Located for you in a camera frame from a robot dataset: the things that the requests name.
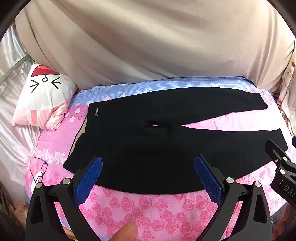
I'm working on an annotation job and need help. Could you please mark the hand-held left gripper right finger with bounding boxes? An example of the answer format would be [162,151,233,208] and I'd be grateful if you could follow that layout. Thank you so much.
[194,155,274,241]

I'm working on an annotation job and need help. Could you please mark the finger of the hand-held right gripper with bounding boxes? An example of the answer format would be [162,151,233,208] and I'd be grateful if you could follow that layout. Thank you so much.
[265,139,293,168]

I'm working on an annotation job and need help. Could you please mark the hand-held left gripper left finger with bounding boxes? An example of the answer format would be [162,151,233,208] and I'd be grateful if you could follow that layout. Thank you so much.
[26,156,103,241]

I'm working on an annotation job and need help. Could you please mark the black pants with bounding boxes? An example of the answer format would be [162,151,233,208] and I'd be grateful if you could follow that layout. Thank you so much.
[63,87,288,195]

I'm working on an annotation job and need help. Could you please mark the person's left hand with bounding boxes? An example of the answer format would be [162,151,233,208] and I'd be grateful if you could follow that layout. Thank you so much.
[111,221,139,241]

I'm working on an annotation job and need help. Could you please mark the eyeglasses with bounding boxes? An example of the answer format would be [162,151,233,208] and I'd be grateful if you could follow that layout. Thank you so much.
[30,156,49,183]

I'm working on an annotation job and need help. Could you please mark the pale floral cloth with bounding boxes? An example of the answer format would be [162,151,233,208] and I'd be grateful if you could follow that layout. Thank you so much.
[276,39,296,135]

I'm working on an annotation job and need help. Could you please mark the pink floral bed sheet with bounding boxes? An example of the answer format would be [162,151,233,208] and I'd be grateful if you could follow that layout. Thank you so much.
[24,75,296,241]

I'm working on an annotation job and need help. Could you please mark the silver satin curtain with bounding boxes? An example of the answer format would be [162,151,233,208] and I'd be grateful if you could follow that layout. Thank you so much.
[0,25,42,186]

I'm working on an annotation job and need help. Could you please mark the white cat face pillow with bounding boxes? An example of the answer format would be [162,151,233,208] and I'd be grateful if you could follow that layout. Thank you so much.
[12,63,78,131]

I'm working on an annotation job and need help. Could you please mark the metal rod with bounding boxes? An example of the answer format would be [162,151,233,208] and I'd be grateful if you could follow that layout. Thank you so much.
[0,56,30,80]

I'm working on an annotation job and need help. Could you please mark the beige curtain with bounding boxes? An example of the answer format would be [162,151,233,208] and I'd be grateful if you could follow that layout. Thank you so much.
[15,0,296,93]

